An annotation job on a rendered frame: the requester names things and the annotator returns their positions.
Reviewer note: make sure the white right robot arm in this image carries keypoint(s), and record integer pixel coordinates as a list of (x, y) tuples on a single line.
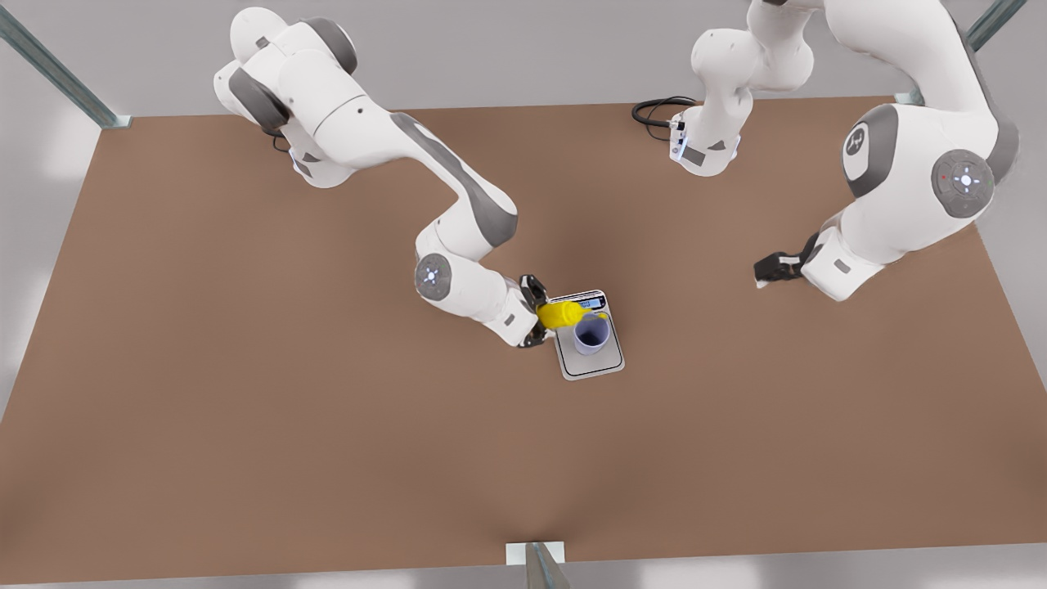
[(368, 131)]

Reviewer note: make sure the silver frame post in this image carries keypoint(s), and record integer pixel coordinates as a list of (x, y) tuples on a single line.
[(57, 74), (981, 33), (540, 564)]

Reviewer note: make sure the silver kitchen scale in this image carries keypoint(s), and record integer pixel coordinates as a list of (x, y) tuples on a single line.
[(601, 366)]

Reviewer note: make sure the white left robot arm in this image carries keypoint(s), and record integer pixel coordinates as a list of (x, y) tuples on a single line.
[(908, 164)]

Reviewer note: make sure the yellow sauce bottle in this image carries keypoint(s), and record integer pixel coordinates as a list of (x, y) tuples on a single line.
[(560, 314)]

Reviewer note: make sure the lavender cup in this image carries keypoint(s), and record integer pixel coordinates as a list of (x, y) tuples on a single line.
[(591, 335)]

